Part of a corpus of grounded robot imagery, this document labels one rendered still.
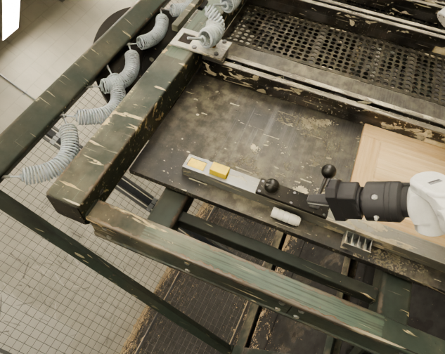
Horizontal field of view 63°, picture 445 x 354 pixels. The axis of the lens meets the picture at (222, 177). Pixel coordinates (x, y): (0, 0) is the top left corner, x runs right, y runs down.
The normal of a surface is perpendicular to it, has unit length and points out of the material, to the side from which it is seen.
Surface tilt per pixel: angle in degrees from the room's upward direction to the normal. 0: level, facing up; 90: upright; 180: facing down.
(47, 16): 90
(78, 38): 90
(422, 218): 70
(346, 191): 24
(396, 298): 58
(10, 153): 90
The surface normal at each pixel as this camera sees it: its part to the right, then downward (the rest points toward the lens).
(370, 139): 0.06, -0.56
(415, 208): -0.52, 0.45
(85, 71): 0.54, -0.29
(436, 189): -0.28, -0.89
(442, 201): -0.42, -0.22
